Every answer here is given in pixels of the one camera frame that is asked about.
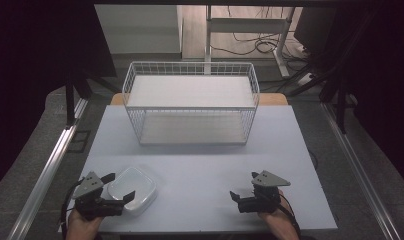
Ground black metal stand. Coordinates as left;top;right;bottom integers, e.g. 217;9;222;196
318;71;359;135
63;64;121;130

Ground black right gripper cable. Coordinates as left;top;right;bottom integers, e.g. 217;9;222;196
278;193;303;238

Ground black curtain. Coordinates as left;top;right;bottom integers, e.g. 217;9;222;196
333;4;404;193
0;0;118;194

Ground white metal desk frame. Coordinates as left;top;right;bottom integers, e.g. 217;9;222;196
204;4;297;79

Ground white plastic container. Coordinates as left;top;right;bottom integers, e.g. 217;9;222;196
106;166;159;213

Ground white wire shelf rack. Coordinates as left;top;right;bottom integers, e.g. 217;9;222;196
121;60;261;147

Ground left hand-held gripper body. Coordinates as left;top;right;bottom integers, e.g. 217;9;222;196
71;171;125;221

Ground person's right hand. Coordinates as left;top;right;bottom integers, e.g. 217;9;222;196
257;189;301;240

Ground person's left hand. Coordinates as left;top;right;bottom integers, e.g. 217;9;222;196
65;208;105;240

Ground black floor cables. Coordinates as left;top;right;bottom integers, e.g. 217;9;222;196
210;5;313;63

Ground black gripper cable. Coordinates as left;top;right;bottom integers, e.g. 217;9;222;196
278;193;303;238
59;178;86;239

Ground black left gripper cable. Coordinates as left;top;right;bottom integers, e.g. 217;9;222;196
59;178;86;239

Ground white cabinet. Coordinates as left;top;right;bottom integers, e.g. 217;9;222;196
94;4;184;55

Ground white power strip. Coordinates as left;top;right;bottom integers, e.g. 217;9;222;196
297;72;314;87

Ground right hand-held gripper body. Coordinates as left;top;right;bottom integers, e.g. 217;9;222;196
237;169;292;215

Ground aluminium rail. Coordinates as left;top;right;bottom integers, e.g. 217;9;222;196
320;101;404;240
5;97;90;240

